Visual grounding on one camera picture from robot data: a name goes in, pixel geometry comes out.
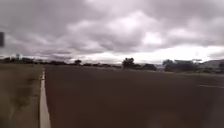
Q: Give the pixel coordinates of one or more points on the round dark tree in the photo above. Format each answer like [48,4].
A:
[168,64]
[128,63]

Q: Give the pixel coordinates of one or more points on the dark asphalt road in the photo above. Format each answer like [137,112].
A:
[133,103]

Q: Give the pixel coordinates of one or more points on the row of trees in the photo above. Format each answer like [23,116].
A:
[56,62]

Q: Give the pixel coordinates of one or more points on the white painted edge line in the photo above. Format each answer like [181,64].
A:
[43,110]

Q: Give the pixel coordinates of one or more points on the dry grass verge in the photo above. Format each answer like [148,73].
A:
[18,93]

